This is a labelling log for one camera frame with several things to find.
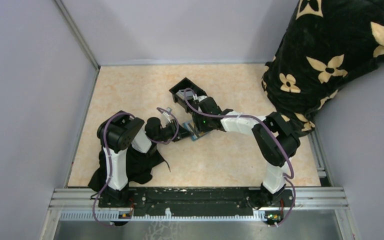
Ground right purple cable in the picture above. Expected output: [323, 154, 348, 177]
[182, 87, 297, 228]

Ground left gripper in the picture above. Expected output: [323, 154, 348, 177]
[154, 118, 194, 143]

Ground aluminium frame rail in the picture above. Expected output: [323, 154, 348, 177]
[48, 187, 350, 223]

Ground grey card stack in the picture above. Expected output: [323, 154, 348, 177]
[175, 89, 190, 101]

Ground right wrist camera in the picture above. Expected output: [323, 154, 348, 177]
[186, 91, 208, 103]

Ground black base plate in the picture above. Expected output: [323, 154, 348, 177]
[98, 186, 293, 217]

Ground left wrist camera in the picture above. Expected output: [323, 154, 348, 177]
[162, 107, 175, 125]

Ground black card tray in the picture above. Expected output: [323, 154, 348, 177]
[169, 77, 208, 114]

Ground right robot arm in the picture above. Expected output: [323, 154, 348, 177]
[185, 97, 301, 206]

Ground purple cable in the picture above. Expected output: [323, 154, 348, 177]
[91, 106, 180, 229]
[182, 87, 297, 228]

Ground blue card holder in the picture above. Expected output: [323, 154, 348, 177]
[182, 120, 210, 141]

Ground black cloth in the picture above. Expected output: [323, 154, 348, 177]
[87, 147, 167, 192]

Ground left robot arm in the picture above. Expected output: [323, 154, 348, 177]
[88, 109, 192, 207]

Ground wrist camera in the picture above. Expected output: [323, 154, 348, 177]
[186, 91, 208, 103]
[162, 107, 175, 125]

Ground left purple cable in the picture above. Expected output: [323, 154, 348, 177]
[91, 106, 180, 229]

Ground black floral blanket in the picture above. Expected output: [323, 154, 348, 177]
[261, 0, 384, 137]

